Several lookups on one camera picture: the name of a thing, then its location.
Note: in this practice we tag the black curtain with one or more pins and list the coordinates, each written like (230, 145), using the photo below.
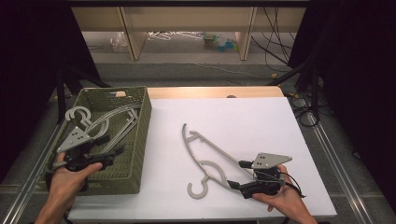
(358, 77)
(31, 62)

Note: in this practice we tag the black metal stand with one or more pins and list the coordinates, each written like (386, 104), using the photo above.
(315, 90)
(60, 93)

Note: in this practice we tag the person's left hand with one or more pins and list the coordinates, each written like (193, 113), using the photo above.
(68, 183)

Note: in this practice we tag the green woven basket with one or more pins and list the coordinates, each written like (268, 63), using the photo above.
(130, 155)

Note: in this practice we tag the white paper sheet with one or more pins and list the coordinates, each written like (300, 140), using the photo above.
(249, 124)

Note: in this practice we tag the grey plastic clothes hanger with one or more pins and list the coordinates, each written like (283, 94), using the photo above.
(124, 130)
(218, 150)
(77, 108)

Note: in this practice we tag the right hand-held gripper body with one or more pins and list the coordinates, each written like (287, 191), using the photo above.
(269, 160)

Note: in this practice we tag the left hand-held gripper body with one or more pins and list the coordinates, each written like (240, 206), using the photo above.
(76, 140)

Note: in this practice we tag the beige wooden shelf unit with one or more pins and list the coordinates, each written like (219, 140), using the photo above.
(186, 18)

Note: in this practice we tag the aluminium rail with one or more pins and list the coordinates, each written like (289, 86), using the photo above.
(339, 168)
(21, 199)

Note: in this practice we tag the person's right hand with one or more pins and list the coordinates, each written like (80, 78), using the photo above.
(285, 199)

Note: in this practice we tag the clear plastic bag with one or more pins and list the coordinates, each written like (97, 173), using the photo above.
(119, 42)

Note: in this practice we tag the colourful plastic toys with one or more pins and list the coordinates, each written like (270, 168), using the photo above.
(218, 42)

